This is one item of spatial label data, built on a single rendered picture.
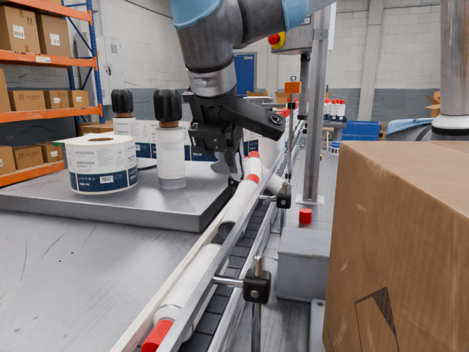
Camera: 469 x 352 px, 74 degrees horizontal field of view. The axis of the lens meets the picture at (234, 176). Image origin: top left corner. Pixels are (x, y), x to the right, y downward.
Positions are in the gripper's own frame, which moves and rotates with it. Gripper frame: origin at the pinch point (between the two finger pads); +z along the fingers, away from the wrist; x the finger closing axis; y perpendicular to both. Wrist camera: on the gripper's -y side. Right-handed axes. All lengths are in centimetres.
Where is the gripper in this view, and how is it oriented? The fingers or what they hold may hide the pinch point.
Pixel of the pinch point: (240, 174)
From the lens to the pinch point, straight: 64.1
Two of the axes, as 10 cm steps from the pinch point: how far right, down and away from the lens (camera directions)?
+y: -9.7, -0.7, 2.4
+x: -2.2, 7.1, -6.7
